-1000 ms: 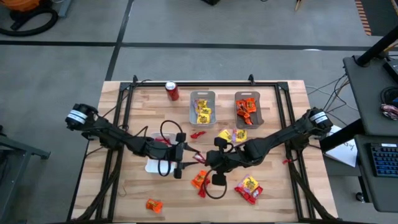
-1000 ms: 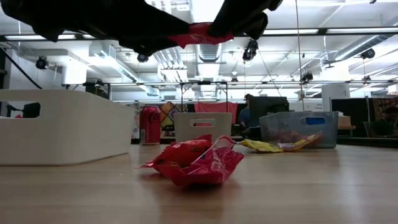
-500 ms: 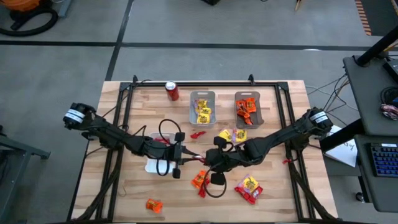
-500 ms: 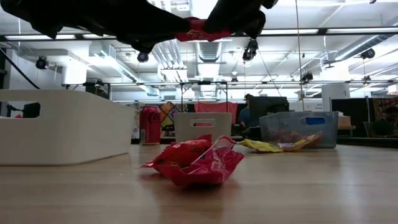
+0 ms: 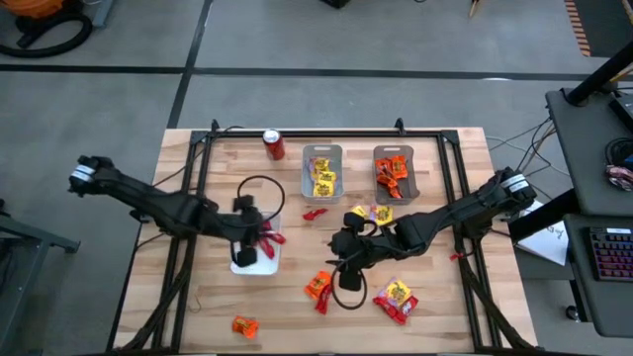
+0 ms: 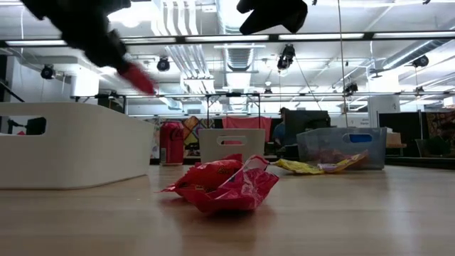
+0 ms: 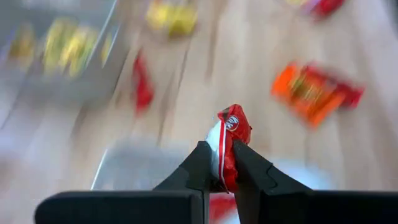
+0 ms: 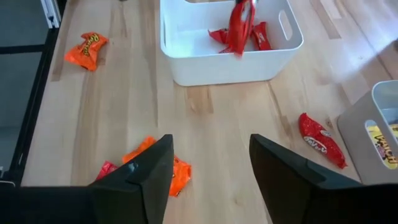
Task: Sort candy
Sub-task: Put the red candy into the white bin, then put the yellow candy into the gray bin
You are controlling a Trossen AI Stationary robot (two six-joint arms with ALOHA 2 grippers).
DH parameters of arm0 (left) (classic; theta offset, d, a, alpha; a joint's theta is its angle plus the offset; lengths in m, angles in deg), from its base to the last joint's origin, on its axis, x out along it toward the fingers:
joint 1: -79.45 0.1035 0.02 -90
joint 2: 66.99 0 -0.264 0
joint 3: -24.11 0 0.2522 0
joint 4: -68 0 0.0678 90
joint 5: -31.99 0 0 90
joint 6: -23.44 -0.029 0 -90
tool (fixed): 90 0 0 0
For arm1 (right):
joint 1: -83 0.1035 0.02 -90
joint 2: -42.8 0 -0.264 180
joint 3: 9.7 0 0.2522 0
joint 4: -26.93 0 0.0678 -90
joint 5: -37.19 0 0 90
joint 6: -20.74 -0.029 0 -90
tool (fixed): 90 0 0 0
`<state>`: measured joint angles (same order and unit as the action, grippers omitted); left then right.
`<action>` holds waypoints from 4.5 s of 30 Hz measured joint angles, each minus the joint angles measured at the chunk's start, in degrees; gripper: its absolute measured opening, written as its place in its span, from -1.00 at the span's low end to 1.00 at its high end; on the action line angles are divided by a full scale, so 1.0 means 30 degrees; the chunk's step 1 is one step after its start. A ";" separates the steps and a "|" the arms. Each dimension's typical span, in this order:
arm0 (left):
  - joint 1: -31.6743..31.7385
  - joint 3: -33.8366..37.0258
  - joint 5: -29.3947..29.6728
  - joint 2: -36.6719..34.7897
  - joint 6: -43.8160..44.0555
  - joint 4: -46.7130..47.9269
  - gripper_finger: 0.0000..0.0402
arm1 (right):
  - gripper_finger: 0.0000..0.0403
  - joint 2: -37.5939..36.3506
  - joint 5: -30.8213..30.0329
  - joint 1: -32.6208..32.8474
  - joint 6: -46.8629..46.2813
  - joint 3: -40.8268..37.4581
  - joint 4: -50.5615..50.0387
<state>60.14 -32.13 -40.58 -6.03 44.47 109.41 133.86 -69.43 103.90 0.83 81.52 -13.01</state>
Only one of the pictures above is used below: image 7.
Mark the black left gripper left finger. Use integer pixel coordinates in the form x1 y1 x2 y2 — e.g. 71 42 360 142
34 141 225 224

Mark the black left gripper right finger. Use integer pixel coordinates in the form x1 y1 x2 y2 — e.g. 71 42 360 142
233 139 398 224

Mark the red KitKat wrapper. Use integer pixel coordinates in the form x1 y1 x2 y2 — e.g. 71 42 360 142
306 63 365 110
131 51 155 116
205 104 253 194
309 0 346 19
209 193 238 224

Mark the orange Reese's wrapper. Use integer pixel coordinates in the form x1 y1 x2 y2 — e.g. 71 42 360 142
271 62 346 129

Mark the light grey handled bin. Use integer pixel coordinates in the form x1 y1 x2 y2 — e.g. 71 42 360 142
0 0 133 125

